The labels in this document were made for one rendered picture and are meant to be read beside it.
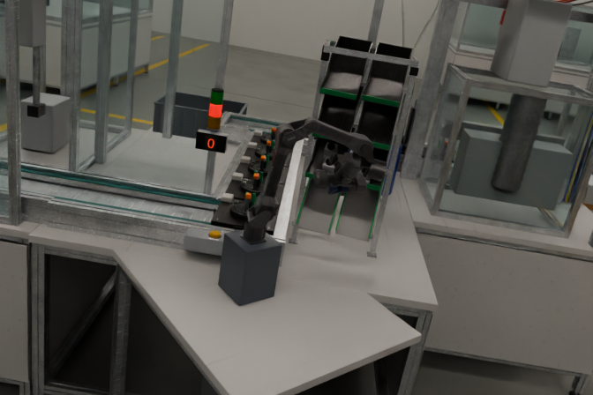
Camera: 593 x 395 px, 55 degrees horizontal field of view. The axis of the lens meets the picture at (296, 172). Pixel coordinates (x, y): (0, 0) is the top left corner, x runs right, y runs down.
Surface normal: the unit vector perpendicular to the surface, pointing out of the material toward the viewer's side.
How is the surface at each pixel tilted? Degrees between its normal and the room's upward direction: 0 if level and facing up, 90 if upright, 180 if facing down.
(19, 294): 90
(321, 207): 45
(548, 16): 90
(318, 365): 0
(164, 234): 90
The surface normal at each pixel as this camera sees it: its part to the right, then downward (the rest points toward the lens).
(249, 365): 0.15, -0.93
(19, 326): -0.07, 0.33
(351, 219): -0.06, -0.44
